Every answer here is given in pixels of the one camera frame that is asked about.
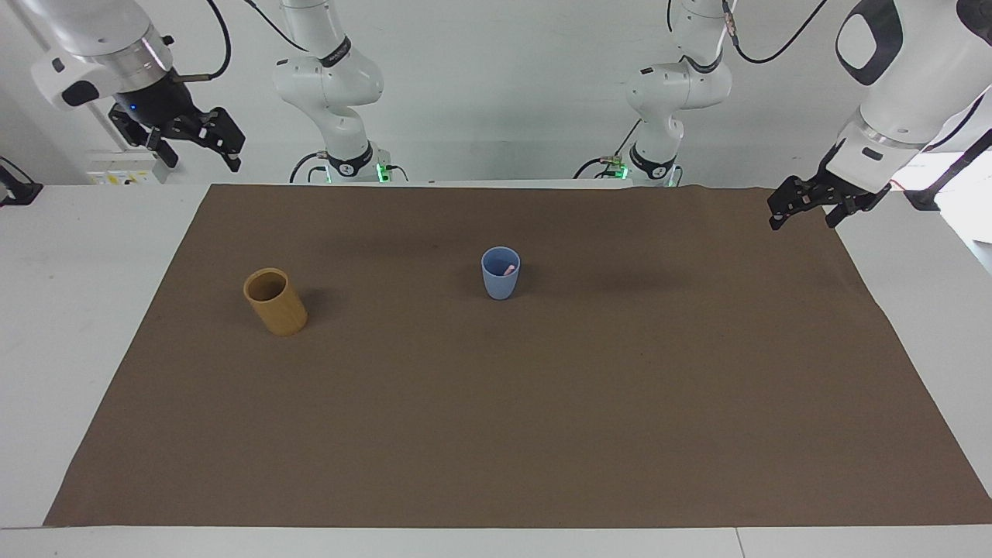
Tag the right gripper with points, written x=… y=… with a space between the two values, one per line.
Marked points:
x=155 y=99

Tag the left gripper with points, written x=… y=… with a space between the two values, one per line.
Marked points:
x=869 y=197

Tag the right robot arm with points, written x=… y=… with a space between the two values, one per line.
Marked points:
x=333 y=81

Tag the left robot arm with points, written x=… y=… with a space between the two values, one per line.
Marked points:
x=914 y=70

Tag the brown bamboo cup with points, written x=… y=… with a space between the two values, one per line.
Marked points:
x=277 y=306

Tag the blue cup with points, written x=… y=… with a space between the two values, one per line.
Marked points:
x=501 y=275

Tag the black stand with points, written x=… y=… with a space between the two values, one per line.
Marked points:
x=17 y=186
x=949 y=174

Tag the white wall socket box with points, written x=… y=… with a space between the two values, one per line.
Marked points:
x=124 y=167

